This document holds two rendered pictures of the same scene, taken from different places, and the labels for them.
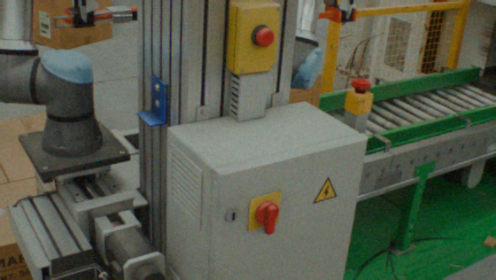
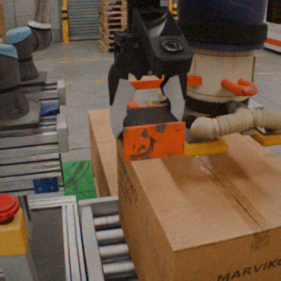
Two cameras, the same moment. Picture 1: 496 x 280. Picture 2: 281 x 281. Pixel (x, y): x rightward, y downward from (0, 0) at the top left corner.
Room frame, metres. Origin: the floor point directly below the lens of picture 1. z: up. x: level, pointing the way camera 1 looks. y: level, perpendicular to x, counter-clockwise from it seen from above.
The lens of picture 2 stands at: (2.34, -0.74, 1.39)
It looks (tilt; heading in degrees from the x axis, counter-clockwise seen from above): 26 degrees down; 111
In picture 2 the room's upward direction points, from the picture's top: straight up
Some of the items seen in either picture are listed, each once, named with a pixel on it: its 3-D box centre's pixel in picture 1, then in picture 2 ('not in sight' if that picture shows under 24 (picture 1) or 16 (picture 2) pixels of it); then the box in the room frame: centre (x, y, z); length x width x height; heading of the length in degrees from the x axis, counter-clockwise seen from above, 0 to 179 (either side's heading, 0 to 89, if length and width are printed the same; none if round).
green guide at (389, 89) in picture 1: (383, 88); not in sight; (3.09, -0.74, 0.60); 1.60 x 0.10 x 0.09; 124
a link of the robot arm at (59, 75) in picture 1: (65, 81); (20, 42); (1.31, 0.43, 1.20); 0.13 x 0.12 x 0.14; 89
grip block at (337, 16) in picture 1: (340, 13); (147, 130); (2.20, -0.32, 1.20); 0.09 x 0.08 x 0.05; 34
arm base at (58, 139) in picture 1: (71, 126); (21, 67); (1.31, 0.43, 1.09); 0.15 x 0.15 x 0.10
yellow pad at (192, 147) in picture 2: not in sight; (181, 116); (2.17, 0.02, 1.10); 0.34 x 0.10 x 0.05; 124
